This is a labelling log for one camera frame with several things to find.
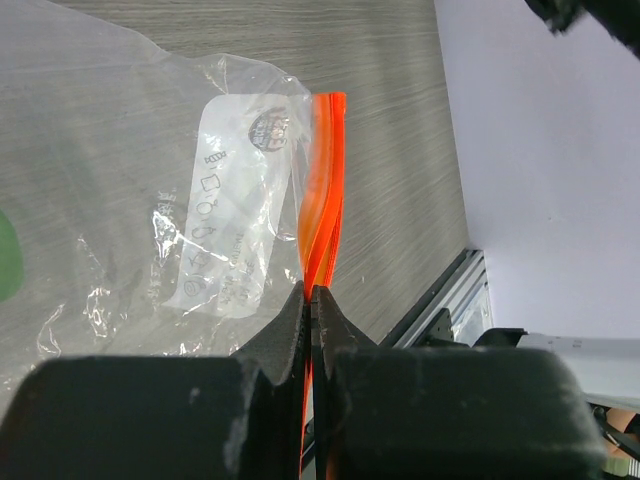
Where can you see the aluminium frame rail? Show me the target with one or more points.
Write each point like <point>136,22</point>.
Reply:
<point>456,309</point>

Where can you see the clear orange zip top bag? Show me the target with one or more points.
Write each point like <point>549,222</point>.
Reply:
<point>164,206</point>

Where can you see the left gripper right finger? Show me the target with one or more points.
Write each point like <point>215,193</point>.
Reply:
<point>444,412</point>

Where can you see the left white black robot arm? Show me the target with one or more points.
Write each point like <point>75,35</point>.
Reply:
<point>310,384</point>

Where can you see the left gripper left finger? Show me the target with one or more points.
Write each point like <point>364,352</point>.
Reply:
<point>166,417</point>

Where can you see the green fake pepper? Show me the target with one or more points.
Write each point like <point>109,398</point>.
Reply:
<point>11,260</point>

